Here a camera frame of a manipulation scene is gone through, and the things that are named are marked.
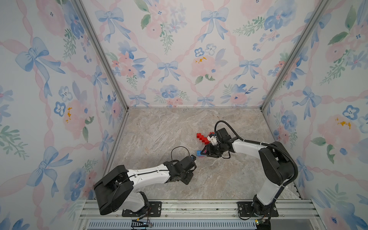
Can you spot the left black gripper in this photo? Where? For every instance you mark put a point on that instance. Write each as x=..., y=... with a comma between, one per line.
x=188, y=180

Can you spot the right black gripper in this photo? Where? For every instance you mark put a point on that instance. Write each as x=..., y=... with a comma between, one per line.
x=208, y=150

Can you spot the red 2x4 lego brick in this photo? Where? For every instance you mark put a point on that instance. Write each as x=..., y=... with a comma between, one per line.
x=205, y=140

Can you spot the blue 2x4 lego brick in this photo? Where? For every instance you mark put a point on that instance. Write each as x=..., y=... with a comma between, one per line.
x=199, y=154

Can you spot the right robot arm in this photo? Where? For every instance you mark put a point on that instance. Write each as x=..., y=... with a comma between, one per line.
x=278, y=166

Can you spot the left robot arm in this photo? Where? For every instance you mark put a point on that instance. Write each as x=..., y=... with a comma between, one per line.
x=120, y=187

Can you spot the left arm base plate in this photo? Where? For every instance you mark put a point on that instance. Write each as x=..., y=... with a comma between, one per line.
x=153, y=209

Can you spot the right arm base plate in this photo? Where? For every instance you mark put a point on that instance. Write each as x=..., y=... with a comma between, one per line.
x=256, y=209

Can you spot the aluminium front rail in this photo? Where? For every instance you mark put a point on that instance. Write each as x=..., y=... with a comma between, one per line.
x=207, y=215

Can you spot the left corner aluminium post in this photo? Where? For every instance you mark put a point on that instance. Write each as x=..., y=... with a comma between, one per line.
x=86, y=22

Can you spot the corner aluminium post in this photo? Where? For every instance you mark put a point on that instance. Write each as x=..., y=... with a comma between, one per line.
x=298, y=47
x=86, y=22

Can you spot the right corner aluminium post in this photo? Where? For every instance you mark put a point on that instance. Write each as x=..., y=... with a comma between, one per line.
x=298, y=47

